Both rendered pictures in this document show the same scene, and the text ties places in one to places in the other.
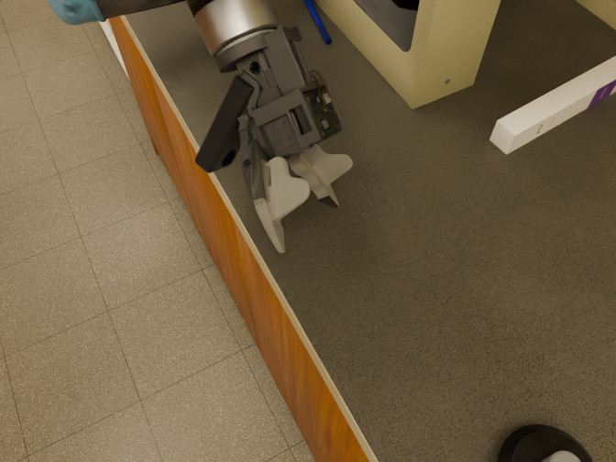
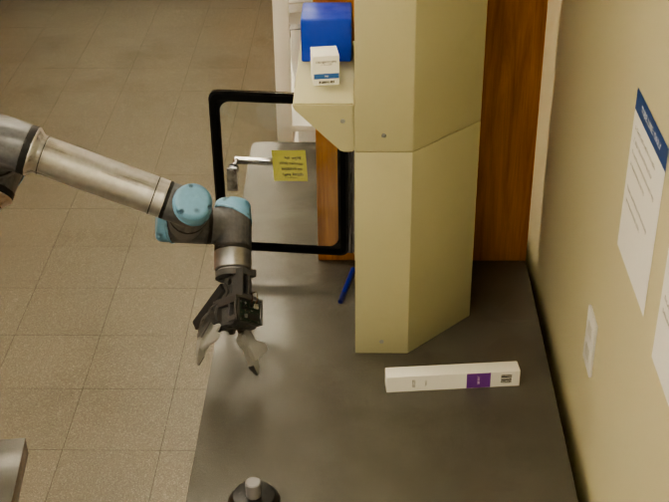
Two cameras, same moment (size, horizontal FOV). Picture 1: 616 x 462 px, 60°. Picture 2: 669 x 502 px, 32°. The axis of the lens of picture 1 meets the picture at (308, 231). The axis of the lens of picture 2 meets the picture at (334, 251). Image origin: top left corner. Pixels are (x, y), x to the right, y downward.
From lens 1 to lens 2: 1.86 m
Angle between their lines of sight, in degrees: 33
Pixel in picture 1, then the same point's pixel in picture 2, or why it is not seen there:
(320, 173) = (252, 351)
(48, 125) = (191, 343)
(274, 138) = (223, 316)
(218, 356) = not seen: outside the picture
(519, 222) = (356, 422)
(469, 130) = (378, 374)
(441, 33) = (364, 305)
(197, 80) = not seen: hidden behind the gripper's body
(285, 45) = (241, 275)
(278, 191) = (209, 337)
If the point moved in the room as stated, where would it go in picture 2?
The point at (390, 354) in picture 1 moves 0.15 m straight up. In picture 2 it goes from (232, 445) to (227, 381)
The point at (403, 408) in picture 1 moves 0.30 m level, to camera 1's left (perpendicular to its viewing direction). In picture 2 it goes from (219, 464) to (93, 414)
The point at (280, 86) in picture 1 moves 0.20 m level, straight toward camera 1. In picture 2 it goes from (234, 293) to (179, 347)
